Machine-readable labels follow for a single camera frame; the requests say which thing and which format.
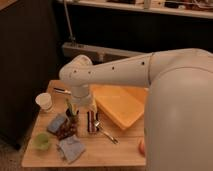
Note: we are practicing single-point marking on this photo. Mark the white paper cup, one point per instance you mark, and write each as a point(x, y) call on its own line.
point(44, 100)

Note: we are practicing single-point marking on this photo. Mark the wooden shelf with clutter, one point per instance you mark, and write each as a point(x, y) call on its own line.
point(146, 7)

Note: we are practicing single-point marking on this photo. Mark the yellow plastic bin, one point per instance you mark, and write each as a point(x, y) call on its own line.
point(123, 105)

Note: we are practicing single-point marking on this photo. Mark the striped brown fabric strip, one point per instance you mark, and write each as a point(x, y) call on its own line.
point(92, 117)

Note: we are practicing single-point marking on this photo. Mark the blue folded cloth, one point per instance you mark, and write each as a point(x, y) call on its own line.
point(71, 148)

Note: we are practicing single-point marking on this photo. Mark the grey metal rail beam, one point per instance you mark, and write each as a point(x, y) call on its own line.
point(96, 53)

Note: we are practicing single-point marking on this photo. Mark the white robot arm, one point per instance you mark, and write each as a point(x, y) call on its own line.
point(178, 117)

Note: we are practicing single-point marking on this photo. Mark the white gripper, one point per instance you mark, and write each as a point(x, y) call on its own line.
point(81, 101)

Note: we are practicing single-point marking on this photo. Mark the bunch of dark grapes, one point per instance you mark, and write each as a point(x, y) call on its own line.
point(67, 129)

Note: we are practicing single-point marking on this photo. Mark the orange peach fruit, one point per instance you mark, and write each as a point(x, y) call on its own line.
point(141, 147)

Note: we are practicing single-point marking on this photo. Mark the grey metal pole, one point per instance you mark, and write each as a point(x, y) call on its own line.
point(72, 37)

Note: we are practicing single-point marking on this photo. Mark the small potted plant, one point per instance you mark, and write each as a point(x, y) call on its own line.
point(73, 116)

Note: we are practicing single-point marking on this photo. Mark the green plastic cup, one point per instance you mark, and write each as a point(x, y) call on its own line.
point(42, 141)

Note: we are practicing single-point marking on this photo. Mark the blue sponge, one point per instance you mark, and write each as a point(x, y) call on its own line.
point(55, 124)

